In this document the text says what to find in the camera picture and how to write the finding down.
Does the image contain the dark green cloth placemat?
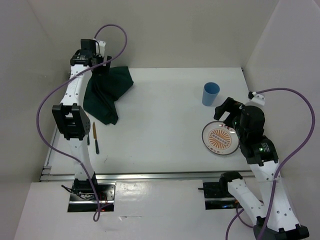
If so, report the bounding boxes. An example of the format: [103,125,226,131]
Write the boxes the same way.
[83,66,134,125]

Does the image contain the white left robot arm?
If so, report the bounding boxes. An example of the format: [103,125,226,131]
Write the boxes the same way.
[52,39,106,200]

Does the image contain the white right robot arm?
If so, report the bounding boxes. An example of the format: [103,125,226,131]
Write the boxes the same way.
[214,97,310,240]

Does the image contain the blue plastic cup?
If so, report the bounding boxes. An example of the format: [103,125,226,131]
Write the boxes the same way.
[202,82,220,107]

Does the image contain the white plate orange sunburst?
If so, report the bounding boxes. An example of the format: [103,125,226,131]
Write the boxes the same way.
[201,121,240,156]

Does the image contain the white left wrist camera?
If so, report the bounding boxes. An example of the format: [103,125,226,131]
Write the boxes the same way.
[93,38,106,58]

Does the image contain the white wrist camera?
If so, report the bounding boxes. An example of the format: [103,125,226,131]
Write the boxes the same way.
[246,91,266,107]
[93,38,106,58]

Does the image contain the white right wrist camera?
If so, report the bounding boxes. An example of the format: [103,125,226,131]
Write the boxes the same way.
[246,91,266,107]

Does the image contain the gold knife dark handle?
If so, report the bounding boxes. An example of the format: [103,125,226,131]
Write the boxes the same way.
[92,122,100,155]

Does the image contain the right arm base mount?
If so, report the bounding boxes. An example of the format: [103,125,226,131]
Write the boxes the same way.
[198,182,238,210]

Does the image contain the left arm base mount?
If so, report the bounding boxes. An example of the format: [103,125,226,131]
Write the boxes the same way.
[61,183,116,213]

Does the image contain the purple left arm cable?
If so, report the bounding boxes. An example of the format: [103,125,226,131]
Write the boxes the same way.
[36,23,129,223]

